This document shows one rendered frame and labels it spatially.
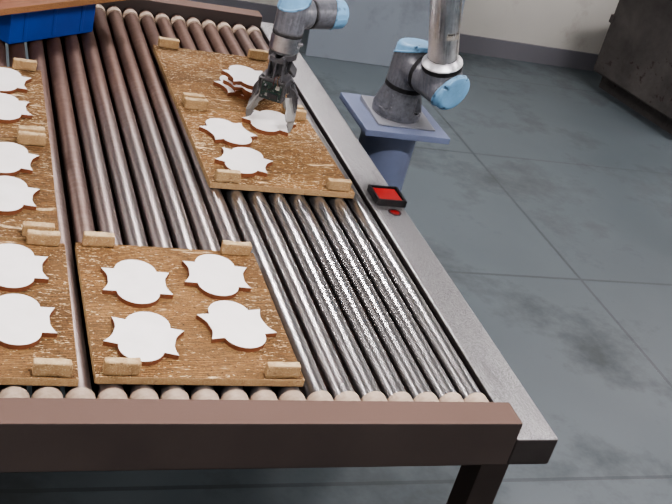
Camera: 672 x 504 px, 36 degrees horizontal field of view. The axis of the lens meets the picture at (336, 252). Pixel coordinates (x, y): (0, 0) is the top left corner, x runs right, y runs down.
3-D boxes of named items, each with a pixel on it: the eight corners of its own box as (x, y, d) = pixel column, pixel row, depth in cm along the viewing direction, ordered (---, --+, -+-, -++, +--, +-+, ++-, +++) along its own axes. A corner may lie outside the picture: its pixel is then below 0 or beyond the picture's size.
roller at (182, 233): (119, 20, 328) (121, 5, 326) (251, 433, 171) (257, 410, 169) (103, 17, 326) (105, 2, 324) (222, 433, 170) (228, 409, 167)
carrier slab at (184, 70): (268, 64, 313) (269, 59, 312) (305, 122, 280) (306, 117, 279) (152, 49, 300) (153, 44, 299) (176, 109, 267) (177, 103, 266)
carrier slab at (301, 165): (306, 124, 279) (307, 118, 278) (353, 199, 246) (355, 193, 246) (177, 111, 266) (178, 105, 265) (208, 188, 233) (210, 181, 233)
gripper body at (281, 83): (252, 97, 259) (262, 51, 253) (263, 87, 266) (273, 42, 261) (281, 106, 258) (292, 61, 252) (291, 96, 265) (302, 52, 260)
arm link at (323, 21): (330, -13, 265) (295, -15, 258) (355, 5, 258) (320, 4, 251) (321, 16, 269) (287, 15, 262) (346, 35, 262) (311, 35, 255)
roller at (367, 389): (197, 30, 337) (200, 16, 335) (391, 432, 180) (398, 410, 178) (182, 28, 335) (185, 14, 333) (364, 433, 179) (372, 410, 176)
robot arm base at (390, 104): (414, 105, 323) (424, 76, 318) (424, 127, 311) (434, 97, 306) (367, 96, 319) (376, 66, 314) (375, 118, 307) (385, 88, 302)
